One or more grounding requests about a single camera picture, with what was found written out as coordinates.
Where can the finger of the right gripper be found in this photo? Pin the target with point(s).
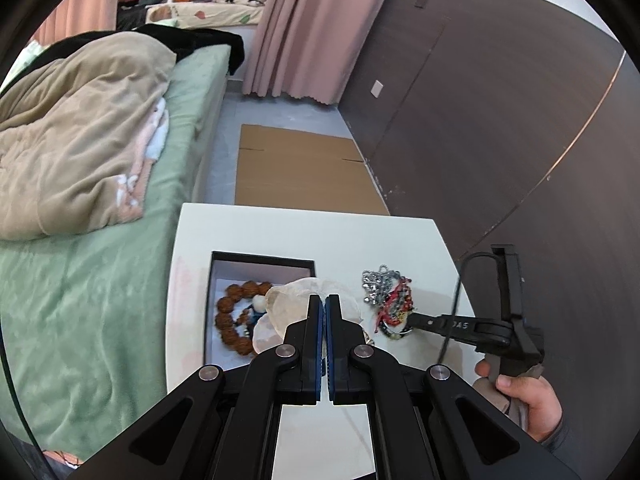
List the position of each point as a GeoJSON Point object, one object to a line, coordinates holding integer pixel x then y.
{"type": "Point", "coordinates": [439, 325]}

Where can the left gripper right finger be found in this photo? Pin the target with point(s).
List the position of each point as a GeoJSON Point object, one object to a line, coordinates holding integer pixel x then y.
{"type": "Point", "coordinates": [360, 374]}

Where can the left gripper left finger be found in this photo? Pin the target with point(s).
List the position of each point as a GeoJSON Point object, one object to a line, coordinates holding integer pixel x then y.
{"type": "Point", "coordinates": [289, 374]}

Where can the black jewelry box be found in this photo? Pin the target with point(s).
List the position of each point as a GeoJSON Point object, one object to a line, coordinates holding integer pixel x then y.
{"type": "Point", "coordinates": [233, 281]}

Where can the right hand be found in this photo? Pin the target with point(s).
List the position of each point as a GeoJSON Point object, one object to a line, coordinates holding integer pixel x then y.
{"type": "Point", "coordinates": [544, 413]}

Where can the flattened cardboard sheet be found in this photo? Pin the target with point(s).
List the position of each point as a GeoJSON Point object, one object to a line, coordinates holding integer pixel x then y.
{"type": "Point", "coordinates": [283, 168]}

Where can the green bed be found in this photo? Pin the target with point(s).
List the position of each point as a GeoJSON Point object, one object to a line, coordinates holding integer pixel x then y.
{"type": "Point", "coordinates": [83, 317]}

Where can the beige blanket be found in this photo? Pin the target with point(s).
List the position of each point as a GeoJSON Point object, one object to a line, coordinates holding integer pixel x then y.
{"type": "Point", "coordinates": [75, 137]}

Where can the black garment on bed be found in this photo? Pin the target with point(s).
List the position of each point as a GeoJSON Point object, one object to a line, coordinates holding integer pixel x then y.
{"type": "Point", "coordinates": [183, 42]}

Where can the floral pillow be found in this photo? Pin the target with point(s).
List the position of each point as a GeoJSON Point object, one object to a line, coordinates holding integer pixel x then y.
{"type": "Point", "coordinates": [212, 14]}

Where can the pink window curtain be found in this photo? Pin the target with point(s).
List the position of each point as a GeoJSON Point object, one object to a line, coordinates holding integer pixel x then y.
{"type": "Point", "coordinates": [73, 17]}

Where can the black mounted camera box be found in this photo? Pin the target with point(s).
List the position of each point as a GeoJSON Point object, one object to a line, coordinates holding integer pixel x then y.
{"type": "Point", "coordinates": [510, 282]}

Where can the white wall socket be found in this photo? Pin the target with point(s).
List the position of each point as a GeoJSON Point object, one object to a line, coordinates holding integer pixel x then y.
{"type": "Point", "coordinates": [377, 88]}

